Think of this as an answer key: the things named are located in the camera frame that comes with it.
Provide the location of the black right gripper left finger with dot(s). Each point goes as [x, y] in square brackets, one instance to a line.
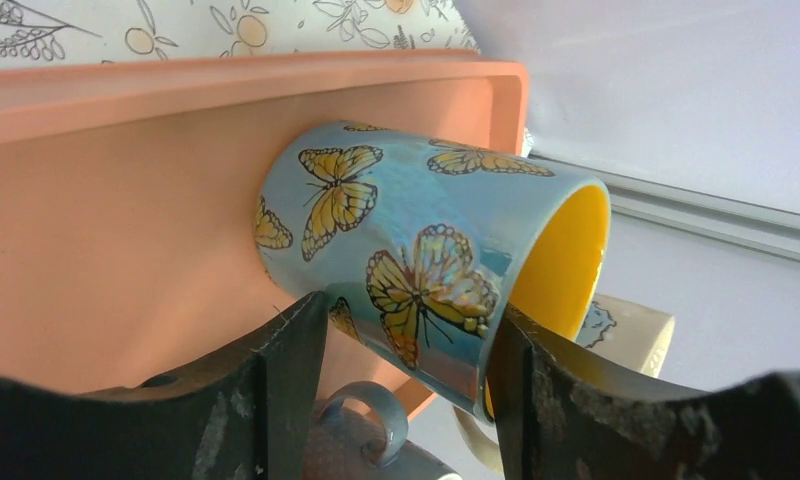
[240, 412]

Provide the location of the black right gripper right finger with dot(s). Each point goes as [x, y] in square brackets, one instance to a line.
[564, 412]

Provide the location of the grey ribbed mug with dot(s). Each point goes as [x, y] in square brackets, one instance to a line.
[361, 432]

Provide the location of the cream white mug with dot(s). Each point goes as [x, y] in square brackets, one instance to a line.
[629, 334]

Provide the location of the blue butterfly mug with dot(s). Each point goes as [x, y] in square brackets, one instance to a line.
[422, 243]

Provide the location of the salmon pink tray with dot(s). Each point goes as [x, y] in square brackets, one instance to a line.
[128, 190]

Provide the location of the floral patterned table mat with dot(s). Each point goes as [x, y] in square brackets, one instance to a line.
[41, 33]

